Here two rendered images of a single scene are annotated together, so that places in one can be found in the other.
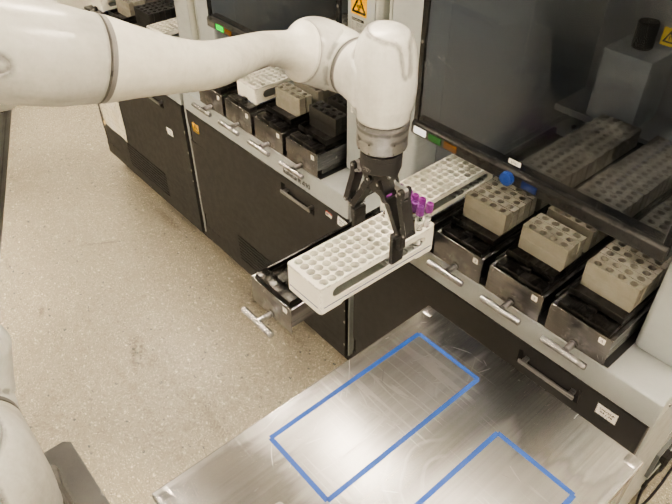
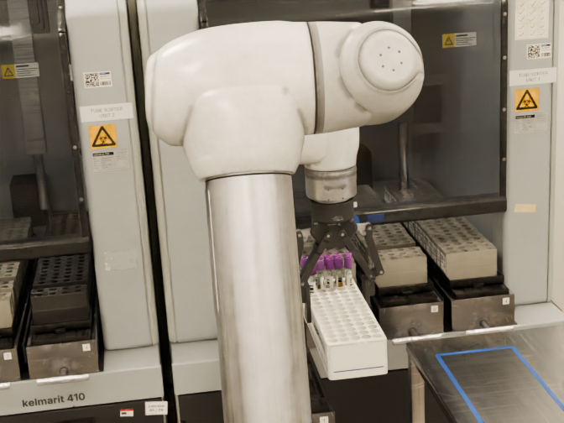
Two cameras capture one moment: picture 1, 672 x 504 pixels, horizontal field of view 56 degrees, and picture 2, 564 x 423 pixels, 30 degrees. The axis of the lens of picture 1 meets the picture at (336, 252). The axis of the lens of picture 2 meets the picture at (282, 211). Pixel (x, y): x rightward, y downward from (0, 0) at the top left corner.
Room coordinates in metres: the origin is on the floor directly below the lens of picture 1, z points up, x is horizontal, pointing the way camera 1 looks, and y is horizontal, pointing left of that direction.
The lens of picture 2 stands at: (0.07, 1.43, 1.65)
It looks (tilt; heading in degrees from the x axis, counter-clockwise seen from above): 18 degrees down; 304
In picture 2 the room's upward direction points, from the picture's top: 3 degrees counter-clockwise
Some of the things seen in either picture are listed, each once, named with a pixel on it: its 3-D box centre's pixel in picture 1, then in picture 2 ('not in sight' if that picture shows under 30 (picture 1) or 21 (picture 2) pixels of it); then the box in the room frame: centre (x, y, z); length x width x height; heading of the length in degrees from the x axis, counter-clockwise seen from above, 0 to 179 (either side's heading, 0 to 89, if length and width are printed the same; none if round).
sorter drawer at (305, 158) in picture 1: (385, 116); (70, 295); (1.70, -0.15, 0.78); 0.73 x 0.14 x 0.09; 131
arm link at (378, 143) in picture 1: (382, 133); (331, 181); (0.97, -0.08, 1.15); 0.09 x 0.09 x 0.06
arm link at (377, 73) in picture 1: (380, 70); (320, 121); (0.98, -0.07, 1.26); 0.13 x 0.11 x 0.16; 38
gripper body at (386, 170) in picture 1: (380, 169); (332, 221); (0.96, -0.08, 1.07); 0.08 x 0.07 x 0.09; 40
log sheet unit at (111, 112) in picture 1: (105, 100); not in sight; (2.51, 0.98, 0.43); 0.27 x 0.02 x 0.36; 41
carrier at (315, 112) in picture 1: (325, 121); (60, 306); (1.55, 0.03, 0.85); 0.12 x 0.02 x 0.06; 41
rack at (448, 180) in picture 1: (438, 188); not in sight; (1.25, -0.24, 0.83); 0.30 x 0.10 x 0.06; 131
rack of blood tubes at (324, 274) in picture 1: (363, 255); (341, 325); (0.94, -0.05, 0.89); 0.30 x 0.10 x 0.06; 130
